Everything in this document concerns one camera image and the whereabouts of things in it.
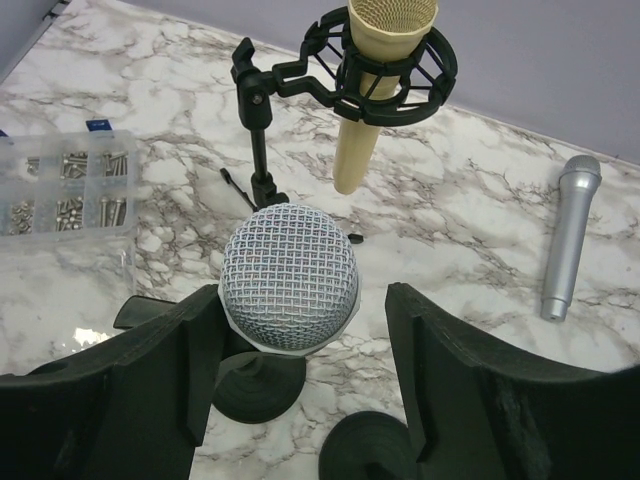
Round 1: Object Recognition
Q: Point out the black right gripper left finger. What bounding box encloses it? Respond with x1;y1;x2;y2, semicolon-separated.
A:
1;285;223;479

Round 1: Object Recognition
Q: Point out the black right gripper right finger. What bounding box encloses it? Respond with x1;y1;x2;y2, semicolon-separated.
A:
385;283;639;479

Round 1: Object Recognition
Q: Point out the black round-base clip stand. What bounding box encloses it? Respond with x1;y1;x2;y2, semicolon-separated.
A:
113;294;307;426

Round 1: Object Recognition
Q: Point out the white microphone silver mesh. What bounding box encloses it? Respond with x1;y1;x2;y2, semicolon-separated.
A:
218;203;361;357

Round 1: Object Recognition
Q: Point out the silver grey microphone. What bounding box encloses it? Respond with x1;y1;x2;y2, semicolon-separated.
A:
541;155;602;322

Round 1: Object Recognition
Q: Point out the beige microphone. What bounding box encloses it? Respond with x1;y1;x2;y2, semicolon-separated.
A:
332;0;440;196

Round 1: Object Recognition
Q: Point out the clear plastic screw box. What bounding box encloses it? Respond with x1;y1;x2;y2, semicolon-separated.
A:
1;120;139;290

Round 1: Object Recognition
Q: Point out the black shock mount round stand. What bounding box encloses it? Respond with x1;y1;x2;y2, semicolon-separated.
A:
318;411;418;480

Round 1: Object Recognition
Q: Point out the black tripod shock mount stand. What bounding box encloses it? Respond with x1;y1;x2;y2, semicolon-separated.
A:
219;7;459;244

